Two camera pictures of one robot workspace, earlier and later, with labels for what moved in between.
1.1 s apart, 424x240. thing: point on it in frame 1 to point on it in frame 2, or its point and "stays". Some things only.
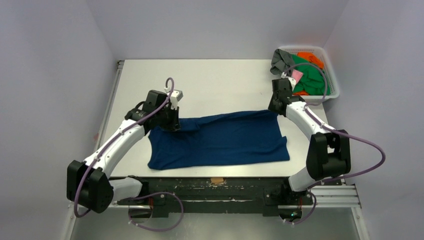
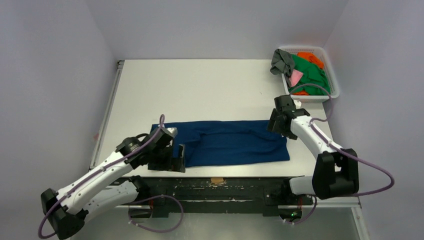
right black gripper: x=274 y=105 to x=276 y=122
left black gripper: x=174 y=124 to x=172 y=163
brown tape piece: x=218 y=180 stays
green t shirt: x=314 y=80 stays
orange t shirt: x=311 y=57 stays
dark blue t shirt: x=221 y=140 stays
